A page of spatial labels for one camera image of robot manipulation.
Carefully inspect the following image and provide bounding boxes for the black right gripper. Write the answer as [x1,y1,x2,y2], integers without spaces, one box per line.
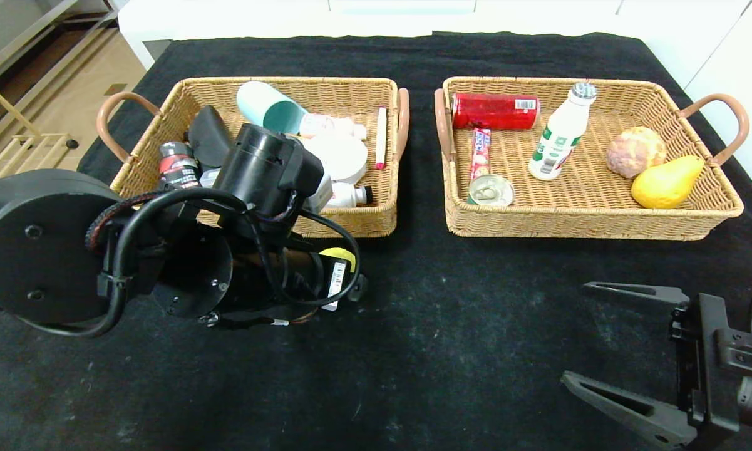
[560,281,752,451]

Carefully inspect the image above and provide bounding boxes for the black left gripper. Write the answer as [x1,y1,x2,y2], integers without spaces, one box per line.
[282,248,368,312]

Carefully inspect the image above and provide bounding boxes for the yellow lemon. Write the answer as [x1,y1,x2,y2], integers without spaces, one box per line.
[319,247,357,274]

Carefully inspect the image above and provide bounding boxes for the white electric brush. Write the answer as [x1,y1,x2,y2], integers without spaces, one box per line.
[322,182,374,210]

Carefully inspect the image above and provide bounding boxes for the white pink marker pen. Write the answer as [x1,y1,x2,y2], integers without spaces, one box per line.
[374,106,389,171]

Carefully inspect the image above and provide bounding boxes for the tin can with pull tab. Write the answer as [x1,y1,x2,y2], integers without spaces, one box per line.
[468,174,515,207]

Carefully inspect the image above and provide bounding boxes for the white milk drink bottle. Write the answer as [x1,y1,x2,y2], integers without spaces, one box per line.
[528,82,599,182]

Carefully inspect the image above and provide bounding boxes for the wicker basket holding toiletries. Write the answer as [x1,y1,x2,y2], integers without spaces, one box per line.
[96,77,411,239]

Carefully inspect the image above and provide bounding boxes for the wicker basket holding food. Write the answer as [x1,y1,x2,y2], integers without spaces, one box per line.
[434,77,750,241]

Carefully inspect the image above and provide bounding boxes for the black table cloth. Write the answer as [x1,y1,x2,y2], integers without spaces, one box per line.
[0,31,752,451]

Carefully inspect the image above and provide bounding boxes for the white round container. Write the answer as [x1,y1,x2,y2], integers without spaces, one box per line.
[301,135,370,186]

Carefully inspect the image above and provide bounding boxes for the pink lotion bottle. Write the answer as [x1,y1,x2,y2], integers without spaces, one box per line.
[301,113,368,142]

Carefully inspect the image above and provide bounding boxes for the yellow pear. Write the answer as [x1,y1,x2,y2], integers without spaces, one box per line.
[630,155,705,210]

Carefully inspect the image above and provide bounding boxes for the red chewy candy stick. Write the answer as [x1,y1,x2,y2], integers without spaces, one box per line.
[470,128,493,182]

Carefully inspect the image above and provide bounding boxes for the brown bread roll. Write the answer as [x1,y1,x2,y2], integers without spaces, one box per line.
[605,127,667,180]

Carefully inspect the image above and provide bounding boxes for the teal plastic cup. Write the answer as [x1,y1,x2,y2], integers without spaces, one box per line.
[235,80,309,136]

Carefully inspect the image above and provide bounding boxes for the black glasses case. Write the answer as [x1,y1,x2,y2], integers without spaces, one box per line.
[188,105,234,171]

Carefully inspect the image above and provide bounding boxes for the black facial cleanser tube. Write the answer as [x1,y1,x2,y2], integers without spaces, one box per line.
[159,142,202,190]

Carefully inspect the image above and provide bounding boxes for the red soda can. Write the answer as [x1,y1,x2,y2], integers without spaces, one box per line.
[451,93,541,132]

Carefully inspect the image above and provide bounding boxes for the white cabinet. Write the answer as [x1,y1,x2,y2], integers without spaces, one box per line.
[620,0,752,211]

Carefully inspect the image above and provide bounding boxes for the white low table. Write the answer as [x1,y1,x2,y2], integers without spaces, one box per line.
[118,0,658,71]

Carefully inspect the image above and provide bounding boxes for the wooden wheeled rack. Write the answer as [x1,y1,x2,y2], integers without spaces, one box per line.
[0,72,81,182]

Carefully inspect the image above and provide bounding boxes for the grey metal shelf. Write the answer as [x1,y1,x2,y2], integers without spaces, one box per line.
[0,0,120,82]

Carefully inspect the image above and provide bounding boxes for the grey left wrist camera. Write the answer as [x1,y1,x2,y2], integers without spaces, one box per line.
[306,172,335,215]

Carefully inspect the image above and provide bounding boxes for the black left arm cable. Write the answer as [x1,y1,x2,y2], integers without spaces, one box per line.
[85,187,363,340]

